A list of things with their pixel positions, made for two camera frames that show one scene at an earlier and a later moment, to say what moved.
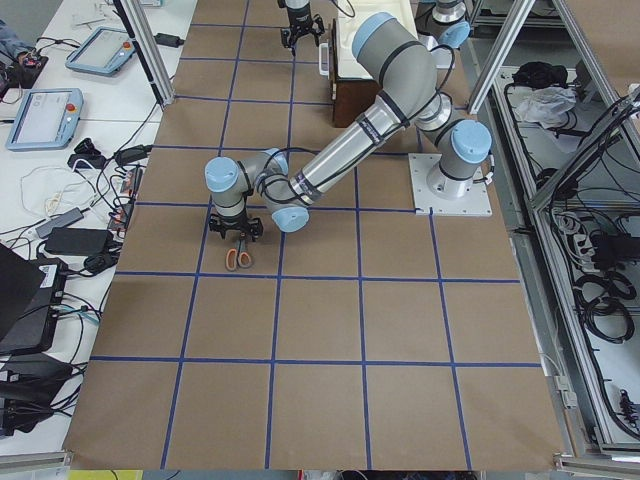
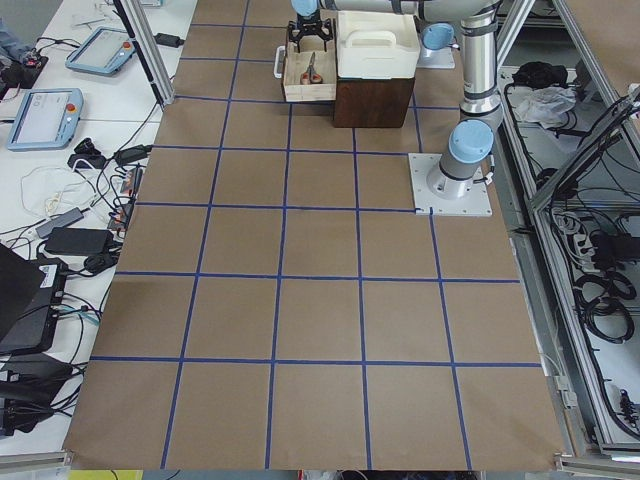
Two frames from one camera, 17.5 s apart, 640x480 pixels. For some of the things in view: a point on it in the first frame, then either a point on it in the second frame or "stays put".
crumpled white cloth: x=545 y=105 stays put
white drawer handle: x=324 y=59 -> x=279 y=63
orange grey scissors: x=238 y=256 -> x=311 y=75
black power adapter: x=86 y=242 stays put
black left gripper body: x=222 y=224 -> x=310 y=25
